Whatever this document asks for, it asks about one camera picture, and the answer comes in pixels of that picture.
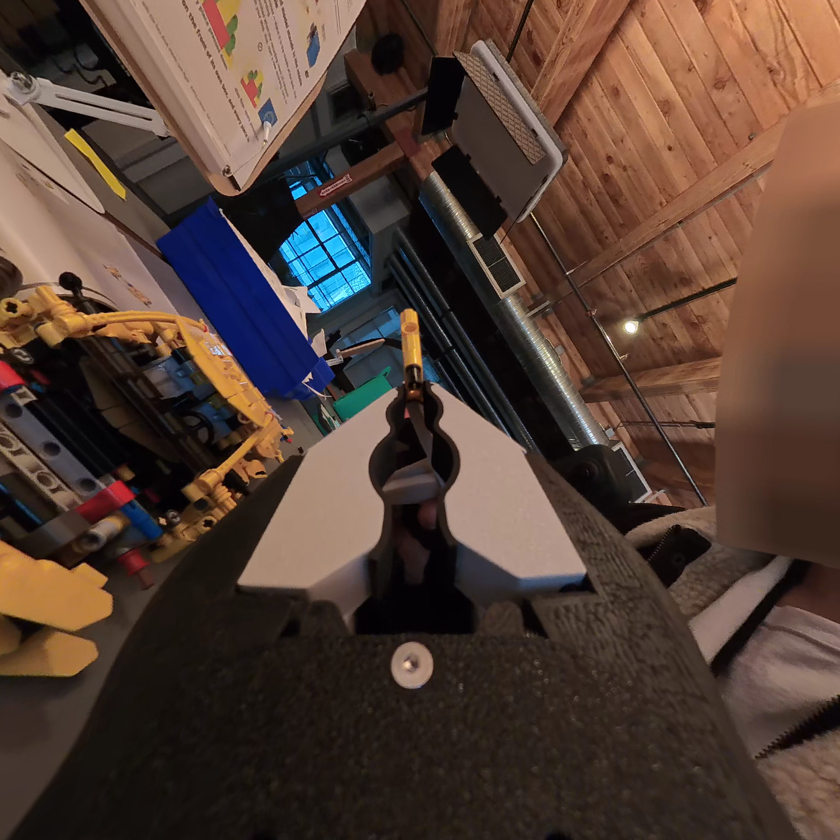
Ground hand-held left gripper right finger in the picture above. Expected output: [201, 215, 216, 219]
[420, 384, 586, 634]

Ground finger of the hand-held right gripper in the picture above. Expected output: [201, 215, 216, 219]
[382, 459, 442, 505]

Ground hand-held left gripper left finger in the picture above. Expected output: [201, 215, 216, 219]
[238, 386, 408, 634]

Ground yellow connector brick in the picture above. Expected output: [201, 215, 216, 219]
[398, 308, 429, 403]

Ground yellow toy brick car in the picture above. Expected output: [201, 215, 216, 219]
[0, 272, 298, 678]

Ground grey desk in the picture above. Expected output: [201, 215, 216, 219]
[0, 98, 309, 840]

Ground person's right hand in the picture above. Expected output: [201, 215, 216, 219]
[399, 502, 437, 581]

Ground white air vent grille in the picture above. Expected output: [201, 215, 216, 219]
[607, 440, 655, 504]
[469, 233, 527, 298]

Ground crumpled white paper wrappers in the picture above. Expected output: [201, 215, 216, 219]
[223, 210, 329, 368]

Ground large paned window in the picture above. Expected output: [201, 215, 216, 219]
[279, 177, 372, 313]

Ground blue plastic bin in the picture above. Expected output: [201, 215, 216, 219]
[156, 197, 336, 400]

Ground white shirt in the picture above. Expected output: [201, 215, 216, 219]
[692, 558, 840, 759]

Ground overhead light panel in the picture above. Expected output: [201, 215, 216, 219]
[415, 39, 569, 238]

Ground white instruction booklet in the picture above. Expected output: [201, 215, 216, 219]
[0, 112, 178, 316]

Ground yellow sticky note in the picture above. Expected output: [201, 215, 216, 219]
[63, 128, 127, 201]

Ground wooden board with instruction sheet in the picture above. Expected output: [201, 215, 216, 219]
[79, 0, 368, 196]

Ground silver ventilation duct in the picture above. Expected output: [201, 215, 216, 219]
[420, 171, 618, 454]

